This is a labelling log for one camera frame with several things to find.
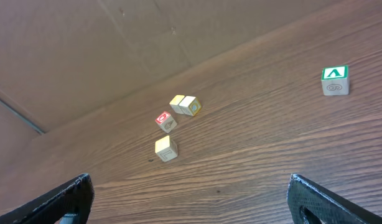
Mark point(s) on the green A wooden block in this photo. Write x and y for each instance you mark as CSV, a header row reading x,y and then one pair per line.
x,y
335,80

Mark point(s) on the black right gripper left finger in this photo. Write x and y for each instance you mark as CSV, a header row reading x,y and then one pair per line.
x,y
68,203

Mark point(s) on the cardboard wall panel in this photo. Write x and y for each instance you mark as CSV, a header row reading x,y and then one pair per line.
x,y
90,77

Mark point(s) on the plain wooden block yellow side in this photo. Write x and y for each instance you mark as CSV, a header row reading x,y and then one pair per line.
x,y
190,105

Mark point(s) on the yellow L wooden block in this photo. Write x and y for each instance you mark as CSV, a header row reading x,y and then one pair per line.
x,y
166,149

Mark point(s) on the red O wooden block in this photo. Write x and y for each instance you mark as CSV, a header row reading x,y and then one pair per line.
x,y
166,122

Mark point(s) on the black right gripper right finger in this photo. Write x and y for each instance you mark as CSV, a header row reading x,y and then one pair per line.
x,y
311,203

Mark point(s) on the yellow top wooden block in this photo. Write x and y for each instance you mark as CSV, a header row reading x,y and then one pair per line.
x,y
175,102

